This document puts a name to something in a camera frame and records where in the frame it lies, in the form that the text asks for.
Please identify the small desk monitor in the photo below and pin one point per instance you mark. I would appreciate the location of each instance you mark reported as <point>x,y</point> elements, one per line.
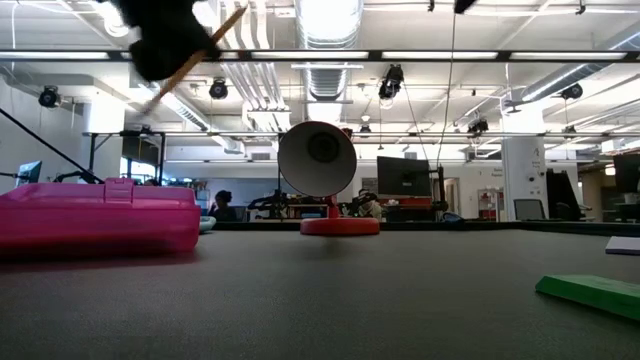
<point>29,172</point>

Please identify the background black robot arm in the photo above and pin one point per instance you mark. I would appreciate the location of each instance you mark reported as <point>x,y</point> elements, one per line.
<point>270,200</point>

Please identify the pink plastic pencil box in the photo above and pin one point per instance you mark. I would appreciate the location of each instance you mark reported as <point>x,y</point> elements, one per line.
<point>100,220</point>

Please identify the person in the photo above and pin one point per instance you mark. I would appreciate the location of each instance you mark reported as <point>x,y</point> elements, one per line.
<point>370,205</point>
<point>222,206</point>

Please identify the green eraser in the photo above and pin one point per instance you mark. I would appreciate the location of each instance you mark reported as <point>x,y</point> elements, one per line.
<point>595,295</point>

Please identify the black overhead crossbar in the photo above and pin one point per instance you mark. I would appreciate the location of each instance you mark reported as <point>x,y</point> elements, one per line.
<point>375,55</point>

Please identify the white notepad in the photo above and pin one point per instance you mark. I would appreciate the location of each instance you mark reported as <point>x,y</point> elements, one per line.
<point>624,245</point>

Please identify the black ceiling spotlight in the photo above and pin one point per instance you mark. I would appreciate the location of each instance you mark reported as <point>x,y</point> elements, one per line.
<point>477,125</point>
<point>49,96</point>
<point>391,82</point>
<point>218,89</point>
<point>571,91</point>

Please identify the grey office chair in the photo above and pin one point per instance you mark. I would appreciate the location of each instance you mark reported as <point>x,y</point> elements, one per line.
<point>529,209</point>

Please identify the red desk lamp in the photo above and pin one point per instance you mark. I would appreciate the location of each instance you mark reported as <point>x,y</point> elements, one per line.
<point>317,160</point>

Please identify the white pillar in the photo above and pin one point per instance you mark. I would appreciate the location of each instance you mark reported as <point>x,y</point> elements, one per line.
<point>522,175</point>

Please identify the white rectangular air duct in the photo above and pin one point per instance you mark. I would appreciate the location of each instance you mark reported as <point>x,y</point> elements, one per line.
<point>200,120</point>

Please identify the black monitor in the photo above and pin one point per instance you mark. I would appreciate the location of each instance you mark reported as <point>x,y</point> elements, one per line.
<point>402,176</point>
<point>627,172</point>

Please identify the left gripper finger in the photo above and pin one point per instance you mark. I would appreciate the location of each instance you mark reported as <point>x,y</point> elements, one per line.
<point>165,57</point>

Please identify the silver ceiling duct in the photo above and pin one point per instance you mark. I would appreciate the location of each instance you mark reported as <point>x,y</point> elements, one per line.
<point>327,25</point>

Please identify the yellow wooden pencil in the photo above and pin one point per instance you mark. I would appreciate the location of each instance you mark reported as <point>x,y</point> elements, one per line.
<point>230,20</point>

